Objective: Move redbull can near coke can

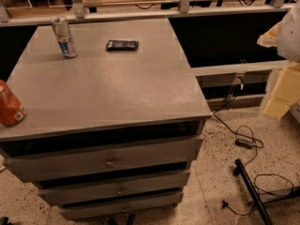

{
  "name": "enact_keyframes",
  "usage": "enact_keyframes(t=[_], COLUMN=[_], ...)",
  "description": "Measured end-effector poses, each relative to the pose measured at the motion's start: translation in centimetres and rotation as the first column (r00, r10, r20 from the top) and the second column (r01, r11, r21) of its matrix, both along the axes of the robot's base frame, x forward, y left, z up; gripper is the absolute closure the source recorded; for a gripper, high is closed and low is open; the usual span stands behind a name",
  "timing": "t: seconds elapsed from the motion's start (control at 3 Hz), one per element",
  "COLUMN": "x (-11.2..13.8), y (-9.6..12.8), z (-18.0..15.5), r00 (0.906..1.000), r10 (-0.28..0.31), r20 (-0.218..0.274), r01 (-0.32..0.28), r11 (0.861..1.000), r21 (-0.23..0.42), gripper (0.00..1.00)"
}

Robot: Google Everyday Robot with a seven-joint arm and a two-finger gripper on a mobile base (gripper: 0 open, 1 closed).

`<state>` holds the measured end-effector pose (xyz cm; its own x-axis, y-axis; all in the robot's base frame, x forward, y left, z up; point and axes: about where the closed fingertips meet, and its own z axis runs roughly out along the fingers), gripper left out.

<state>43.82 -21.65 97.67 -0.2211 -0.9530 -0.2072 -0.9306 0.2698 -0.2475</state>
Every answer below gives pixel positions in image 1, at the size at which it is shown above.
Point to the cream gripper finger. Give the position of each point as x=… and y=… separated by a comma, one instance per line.
x=285, y=93
x=269, y=38

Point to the silver blue redbull can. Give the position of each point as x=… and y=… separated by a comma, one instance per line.
x=63, y=36

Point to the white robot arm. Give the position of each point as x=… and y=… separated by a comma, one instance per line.
x=285, y=36

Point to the grey metal railing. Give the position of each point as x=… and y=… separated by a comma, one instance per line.
x=86, y=11

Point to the black metal stand leg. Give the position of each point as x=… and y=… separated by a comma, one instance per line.
x=240, y=169

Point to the middle grey drawer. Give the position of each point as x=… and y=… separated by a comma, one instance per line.
x=115, y=187

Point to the grey drawer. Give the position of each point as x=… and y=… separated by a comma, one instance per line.
x=101, y=209
x=115, y=187
x=102, y=159

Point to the dark snack bar packet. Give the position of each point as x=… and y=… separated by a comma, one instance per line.
x=122, y=45

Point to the grey drawer cabinet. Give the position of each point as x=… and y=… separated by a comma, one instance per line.
x=101, y=98

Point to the bottom grey drawer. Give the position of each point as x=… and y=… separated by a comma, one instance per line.
x=101, y=209

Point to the top grey drawer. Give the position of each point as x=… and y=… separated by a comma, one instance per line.
x=102, y=159

